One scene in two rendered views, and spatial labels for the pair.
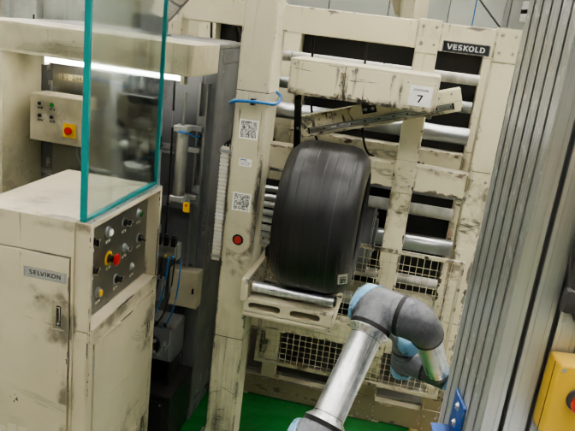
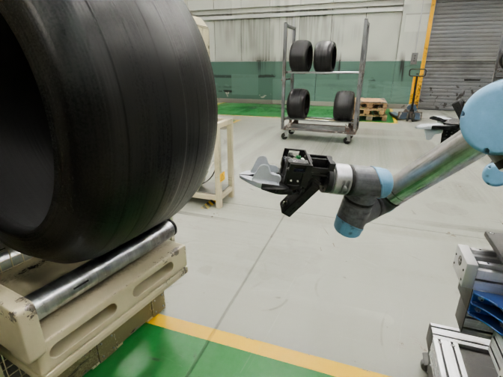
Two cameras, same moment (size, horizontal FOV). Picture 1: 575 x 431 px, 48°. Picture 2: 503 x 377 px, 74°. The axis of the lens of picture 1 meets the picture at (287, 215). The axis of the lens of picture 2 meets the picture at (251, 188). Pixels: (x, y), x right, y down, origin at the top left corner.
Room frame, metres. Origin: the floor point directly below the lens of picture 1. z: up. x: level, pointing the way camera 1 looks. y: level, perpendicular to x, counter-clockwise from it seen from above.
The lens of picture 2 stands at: (1.90, 0.39, 1.27)
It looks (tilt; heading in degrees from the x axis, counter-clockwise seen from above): 20 degrees down; 288
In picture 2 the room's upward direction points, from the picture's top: straight up
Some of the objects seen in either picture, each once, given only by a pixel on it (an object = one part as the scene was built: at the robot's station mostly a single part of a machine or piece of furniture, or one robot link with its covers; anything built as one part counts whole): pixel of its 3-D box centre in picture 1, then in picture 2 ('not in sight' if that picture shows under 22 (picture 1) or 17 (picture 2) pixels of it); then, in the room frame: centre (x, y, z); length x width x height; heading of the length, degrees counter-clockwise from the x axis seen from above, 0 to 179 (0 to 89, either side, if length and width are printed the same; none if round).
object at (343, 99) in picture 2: not in sight; (322, 84); (2.63, -5.72, 0.96); 1.33 x 0.64 x 1.92; 177
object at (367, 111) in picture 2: not in sight; (369, 108); (1.77, -8.91, 0.22); 1.27 x 0.90 x 0.44; 89
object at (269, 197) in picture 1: (272, 213); not in sight; (2.89, 0.07, 1.05); 0.20 x 0.15 x 0.30; 80
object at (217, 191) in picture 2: not in sight; (198, 160); (3.37, -2.41, 0.40); 0.60 x 0.35 x 0.80; 179
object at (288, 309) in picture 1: (289, 308); (114, 290); (2.34, -0.05, 0.84); 0.36 x 0.09 x 0.06; 80
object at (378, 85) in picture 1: (364, 83); not in sight; (2.75, -0.26, 1.71); 0.61 x 0.25 x 0.15; 80
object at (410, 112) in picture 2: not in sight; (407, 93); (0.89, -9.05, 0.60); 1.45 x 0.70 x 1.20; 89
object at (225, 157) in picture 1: (222, 203); not in sight; (2.49, 0.26, 1.19); 0.05 x 0.04 x 0.48; 170
